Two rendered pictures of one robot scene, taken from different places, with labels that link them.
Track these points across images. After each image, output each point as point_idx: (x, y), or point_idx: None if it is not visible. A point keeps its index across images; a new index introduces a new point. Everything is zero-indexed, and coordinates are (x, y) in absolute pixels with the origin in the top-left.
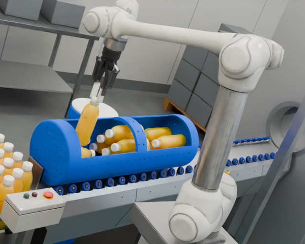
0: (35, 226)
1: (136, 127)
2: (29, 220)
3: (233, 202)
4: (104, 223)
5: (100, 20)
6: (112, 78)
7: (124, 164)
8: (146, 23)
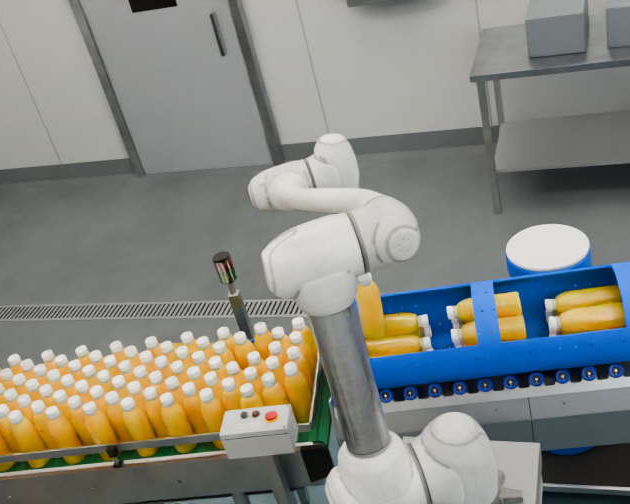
0: (256, 454)
1: (482, 304)
2: (241, 446)
3: (465, 473)
4: None
5: (253, 193)
6: None
7: (457, 365)
8: (298, 190)
